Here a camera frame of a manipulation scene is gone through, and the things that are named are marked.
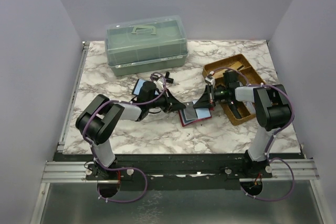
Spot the green plastic storage box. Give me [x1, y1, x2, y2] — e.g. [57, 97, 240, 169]
[104, 16, 188, 77]

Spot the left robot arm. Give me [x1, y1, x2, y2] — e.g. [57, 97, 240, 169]
[75, 81, 186, 170]

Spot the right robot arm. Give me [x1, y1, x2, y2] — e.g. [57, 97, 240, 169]
[193, 68, 294, 176]

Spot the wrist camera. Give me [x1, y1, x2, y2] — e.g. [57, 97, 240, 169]
[204, 72, 215, 87]
[155, 78, 164, 90]

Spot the brown woven tray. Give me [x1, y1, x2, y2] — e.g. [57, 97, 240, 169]
[202, 54, 263, 126]

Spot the red card holder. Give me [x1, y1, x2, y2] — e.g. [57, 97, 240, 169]
[178, 100, 212, 127]

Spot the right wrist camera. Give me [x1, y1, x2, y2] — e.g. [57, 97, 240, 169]
[204, 72, 215, 87]

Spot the smartphone with blue screen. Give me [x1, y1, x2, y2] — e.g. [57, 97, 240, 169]
[132, 79, 146, 96]

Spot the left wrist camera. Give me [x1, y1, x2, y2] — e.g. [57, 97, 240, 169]
[155, 78, 164, 90]

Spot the black tool in tray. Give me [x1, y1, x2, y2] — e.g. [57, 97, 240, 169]
[227, 99, 245, 119]

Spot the aluminium rail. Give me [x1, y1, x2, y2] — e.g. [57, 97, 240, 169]
[41, 159, 320, 184]

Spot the black T-shaped pipe fitting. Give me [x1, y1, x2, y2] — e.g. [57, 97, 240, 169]
[150, 71, 174, 84]

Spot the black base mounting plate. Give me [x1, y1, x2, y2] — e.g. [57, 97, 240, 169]
[86, 154, 272, 191]

